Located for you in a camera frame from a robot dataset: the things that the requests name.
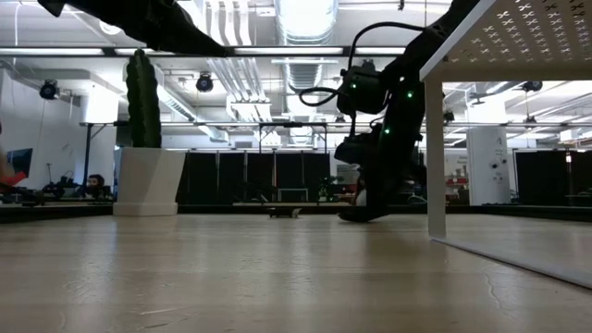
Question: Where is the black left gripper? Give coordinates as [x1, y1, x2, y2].
[64, 0, 228, 57]

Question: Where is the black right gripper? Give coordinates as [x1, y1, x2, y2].
[333, 68, 426, 216]

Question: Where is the small black square mini plate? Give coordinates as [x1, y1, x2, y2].
[266, 206, 302, 219]

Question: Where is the green columnar cactus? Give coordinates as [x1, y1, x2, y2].
[125, 48, 163, 149]

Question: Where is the black horizontal overhead beam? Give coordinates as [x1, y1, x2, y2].
[0, 44, 408, 58]

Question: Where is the white cylindrical column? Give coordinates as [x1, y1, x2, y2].
[465, 127, 512, 206]

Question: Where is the white faceted plant pot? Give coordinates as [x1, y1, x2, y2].
[112, 146, 187, 217]

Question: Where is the person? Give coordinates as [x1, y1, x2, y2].
[85, 173, 108, 199]

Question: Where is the white perforated metal shelf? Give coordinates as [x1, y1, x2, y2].
[419, 0, 592, 290]

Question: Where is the dark computer monitor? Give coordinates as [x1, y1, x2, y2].
[0, 147, 34, 186]

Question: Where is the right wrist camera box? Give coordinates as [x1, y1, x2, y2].
[336, 59, 390, 117]

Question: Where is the black background rig frame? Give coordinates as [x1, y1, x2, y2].
[257, 121, 328, 154]
[78, 120, 131, 200]

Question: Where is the silver ceiling ventilation duct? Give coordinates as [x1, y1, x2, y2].
[275, 0, 339, 96]

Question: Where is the black aluminium table frame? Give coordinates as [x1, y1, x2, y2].
[0, 202, 592, 224]

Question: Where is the black partition wall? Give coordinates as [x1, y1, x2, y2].
[513, 150, 592, 208]
[178, 151, 332, 205]

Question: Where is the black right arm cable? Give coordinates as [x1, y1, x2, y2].
[298, 20, 426, 108]

